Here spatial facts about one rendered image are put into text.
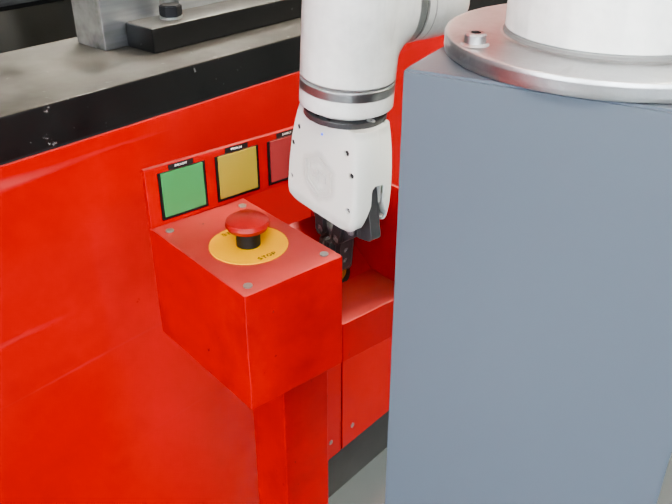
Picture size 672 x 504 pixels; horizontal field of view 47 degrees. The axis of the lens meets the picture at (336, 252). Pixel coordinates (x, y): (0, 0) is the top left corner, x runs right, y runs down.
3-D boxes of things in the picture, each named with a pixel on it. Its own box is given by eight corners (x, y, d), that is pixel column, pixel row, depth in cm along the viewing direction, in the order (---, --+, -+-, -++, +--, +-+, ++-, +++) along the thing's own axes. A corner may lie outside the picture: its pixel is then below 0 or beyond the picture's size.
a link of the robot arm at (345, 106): (277, 67, 68) (276, 99, 69) (342, 100, 62) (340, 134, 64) (349, 51, 73) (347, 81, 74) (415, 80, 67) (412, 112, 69)
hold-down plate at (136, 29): (154, 54, 91) (151, 28, 89) (127, 46, 94) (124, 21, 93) (324, 11, 111) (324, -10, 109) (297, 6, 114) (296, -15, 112)
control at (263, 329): (251, 411, 69) (239, 232, 60) (162, 331, 79) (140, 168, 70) (411, 327, 80) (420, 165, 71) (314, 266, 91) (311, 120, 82)
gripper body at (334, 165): (277, 87, 70) (275, 196, 76) (352, 127, 63) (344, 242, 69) (341, 72, 74) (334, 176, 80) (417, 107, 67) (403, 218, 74)
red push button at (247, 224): (243, 266, 68) (240, 230, 66) (218, 249, 71) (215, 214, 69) (279, 251, 70) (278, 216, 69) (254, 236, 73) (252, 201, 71)
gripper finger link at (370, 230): (355, 153, 69) (323, 172, 74) (388, 233, 69) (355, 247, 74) (365, 150, 70) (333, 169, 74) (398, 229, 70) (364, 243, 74)
